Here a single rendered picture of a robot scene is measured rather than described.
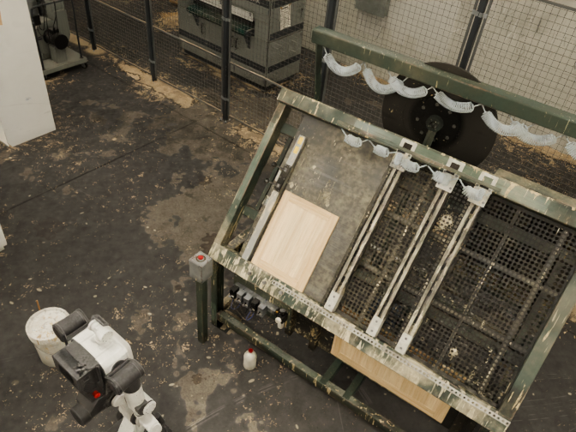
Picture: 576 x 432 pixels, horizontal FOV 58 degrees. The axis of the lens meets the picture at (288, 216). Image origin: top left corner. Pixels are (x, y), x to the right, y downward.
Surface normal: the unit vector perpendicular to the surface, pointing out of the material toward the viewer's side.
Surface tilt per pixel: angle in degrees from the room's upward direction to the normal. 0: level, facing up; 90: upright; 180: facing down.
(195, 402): 0
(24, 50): 90
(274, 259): 51
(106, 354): 0
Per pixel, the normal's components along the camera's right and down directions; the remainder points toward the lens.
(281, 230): -0.40, -0.09
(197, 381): 0.09, -0.76
